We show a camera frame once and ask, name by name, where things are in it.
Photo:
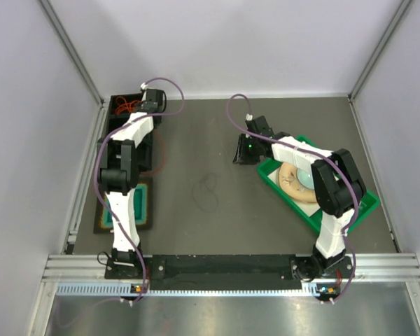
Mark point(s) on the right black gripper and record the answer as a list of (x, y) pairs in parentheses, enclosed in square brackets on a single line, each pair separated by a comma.
[(241, 157)]

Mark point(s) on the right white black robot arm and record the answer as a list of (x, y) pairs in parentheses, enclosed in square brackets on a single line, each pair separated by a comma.
[(330, 245)]

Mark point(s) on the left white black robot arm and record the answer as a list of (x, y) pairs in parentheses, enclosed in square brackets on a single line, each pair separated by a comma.
[(118, 172)]

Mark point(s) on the black compartment organizer bin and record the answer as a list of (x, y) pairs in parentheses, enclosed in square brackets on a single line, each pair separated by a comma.
[(119, 109)]

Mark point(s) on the beige painted ceramic plate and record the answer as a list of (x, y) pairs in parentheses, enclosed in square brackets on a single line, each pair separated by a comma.
[(290, 184)]

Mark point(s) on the white square board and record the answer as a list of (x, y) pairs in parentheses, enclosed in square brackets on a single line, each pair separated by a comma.
[(308, 208)]

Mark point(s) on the green plastic tray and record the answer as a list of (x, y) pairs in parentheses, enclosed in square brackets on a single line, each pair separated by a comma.
[(315, 183)]

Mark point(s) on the teal sponge on black tray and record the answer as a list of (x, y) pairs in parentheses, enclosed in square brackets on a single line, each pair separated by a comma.
[(143, 209)]

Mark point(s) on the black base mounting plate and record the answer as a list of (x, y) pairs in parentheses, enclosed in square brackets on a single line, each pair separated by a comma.
[(288, 266)]

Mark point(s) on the grey slotted cable duct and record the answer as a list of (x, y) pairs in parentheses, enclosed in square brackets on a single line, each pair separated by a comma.
[(129, 290)]

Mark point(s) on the aluminium front frame rail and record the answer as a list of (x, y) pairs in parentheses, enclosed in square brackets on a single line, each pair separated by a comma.
[(370, 267)]

